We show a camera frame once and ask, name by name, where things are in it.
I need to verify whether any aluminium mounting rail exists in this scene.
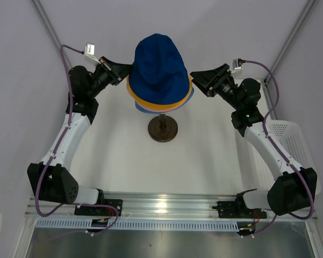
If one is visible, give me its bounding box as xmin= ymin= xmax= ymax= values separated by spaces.
xmin=24 ymin=190 xmax=319 ymax=221

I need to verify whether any yellow hat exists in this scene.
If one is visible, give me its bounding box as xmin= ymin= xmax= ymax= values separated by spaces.
xmin=127 ymin=75 xmax=194 ymax=113

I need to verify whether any blue bucket hat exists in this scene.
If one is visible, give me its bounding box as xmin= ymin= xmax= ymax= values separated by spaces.
xmin=135 ymin=88 xmax=194 ymax=114

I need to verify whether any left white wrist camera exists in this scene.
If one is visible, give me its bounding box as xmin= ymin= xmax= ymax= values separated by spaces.
xmin=83 ymin=43 xmax=100 ymax=66

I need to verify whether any white slotted cable duct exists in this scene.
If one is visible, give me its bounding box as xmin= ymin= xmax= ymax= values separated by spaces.
xmin=36 ymin=218 xmax=254 ymax=232

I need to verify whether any pink bucket hat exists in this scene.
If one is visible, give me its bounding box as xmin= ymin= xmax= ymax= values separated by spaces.
xmin=135 ymin=100 xmax=188 ymax=113

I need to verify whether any left aluminium corner post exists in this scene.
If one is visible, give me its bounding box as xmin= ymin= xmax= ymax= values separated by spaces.
xmin=29 ymin=0 xmax=71 ymax=83

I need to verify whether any right aluminium corner post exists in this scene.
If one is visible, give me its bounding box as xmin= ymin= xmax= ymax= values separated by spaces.
xmin=263 ymin=0 xmax=320 ymax=84

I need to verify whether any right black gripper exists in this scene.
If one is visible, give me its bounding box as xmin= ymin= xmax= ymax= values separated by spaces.
xmin=190 ymin=64 xmax=242 ymax=111

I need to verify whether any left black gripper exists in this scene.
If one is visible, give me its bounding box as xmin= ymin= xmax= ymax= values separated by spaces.
xmin=88 ymin=57 xmax=135 ymax=99

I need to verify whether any cream mannequin head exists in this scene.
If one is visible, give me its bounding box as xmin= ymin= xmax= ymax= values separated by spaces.
xmin=148 ymin=113 xmax=178 ymax=142

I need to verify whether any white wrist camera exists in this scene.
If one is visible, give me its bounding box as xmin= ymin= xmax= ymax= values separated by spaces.
xmin=231 ymin=58 xmax=245 ymax=74
xmin=83 ymin=43 xmax=100 ymax=66

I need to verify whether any white plastic basket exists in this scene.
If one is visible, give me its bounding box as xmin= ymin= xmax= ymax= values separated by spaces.
xmin=251 ymin=120 xmax=322 ymax=197

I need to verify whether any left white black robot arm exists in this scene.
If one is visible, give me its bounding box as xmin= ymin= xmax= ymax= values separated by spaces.
xmin=27 ymin=56 xmax=133 ymax=217

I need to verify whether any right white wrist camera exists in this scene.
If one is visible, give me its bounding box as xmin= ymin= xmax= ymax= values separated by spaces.
xmin=231 ymin=58 xmax=245 ymax=74

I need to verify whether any aluminium corner post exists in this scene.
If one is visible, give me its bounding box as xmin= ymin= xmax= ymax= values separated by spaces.
xmin=29 ymin=0 xmax=71 ymax=83
xmin=263 ymin=0 xmax=320 ymax=84

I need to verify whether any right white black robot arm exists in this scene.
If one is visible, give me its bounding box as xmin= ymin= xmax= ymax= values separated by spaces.
xmin=190 ymin=64 xmax=318 ymax=220

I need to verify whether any dark blue hat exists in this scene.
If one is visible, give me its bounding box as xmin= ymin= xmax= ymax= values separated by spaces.
xmin=128 ymin=33 xmax=189 ymax=104

